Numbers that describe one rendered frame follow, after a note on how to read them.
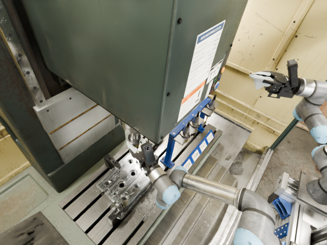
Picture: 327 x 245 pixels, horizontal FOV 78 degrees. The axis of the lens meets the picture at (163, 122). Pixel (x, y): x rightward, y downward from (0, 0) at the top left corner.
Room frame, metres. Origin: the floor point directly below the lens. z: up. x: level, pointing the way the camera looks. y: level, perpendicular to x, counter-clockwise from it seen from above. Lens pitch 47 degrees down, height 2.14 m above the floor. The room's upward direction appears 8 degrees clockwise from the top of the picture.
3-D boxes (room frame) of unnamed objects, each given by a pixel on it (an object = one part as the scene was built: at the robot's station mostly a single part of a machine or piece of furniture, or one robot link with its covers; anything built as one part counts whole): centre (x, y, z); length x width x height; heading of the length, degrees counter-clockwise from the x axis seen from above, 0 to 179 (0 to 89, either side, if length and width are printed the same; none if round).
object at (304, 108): (0.73, -0.64, 1.58); 0.11 x 0.08 x 0.11; 4
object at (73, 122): (0.84, 0.50, 1.16); 0.48 x 0.05 x 0.51; 149
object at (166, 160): (0.78, -0.07, 1.05); 0.10 x 0.05 x 0.30; 59
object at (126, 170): (0.57, 0.17, 0.97); 0.29 x 0.23 x 0.05; 149
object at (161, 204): (0.40, -0.06, 1.21); 0.11 x 0.08 x 0.11; 155
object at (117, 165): (0.66, 0.29, 0.97); 0.13 x 0.03 x 0.15; 59
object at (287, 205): (0.58, -0.86, 0.86); 0.09 x 0.09 x 0.09; 64
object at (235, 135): (1.17, -0.22, 0.75); 0.89 x 0.70 x 0.26; 59
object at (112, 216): (0.37, 0.17, 0.97); 0.13 x 0.03 x 0.15; 149
